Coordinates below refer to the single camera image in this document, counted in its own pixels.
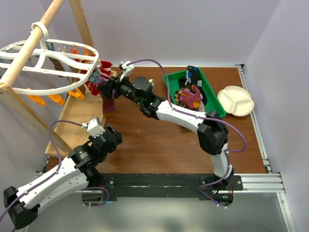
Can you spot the green plastic tray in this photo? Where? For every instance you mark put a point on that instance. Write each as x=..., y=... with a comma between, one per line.
x=213, y=104

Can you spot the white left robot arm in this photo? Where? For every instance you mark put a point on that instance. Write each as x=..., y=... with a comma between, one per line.
x=75, y=172

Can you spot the maroon purple sock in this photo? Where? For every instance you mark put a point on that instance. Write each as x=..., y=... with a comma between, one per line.
x=108, y=105
x=194, y=97

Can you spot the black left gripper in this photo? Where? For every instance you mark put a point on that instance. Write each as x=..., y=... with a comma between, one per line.
x=119, y=140

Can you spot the red cat christmas sock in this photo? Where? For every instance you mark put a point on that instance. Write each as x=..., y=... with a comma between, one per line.
x=91, y=83

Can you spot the green ceramic mug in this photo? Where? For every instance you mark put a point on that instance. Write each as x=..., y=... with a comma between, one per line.
x=152, y=82

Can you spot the cream divided plate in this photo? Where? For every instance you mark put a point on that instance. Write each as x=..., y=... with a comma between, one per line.
x=236, y=101

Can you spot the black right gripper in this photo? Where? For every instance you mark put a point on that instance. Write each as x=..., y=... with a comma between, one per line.
x=106, y=89

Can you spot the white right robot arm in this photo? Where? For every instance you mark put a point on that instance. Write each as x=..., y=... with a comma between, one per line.
x=212, y=133

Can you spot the black blue logo sock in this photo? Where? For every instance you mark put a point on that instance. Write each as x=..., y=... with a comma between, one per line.
x=192, y=77

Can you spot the red white striped sock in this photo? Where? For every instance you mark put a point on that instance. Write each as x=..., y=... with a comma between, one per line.
x=105, y=71

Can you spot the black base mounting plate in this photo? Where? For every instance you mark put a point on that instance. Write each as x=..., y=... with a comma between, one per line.
x=169, y=186

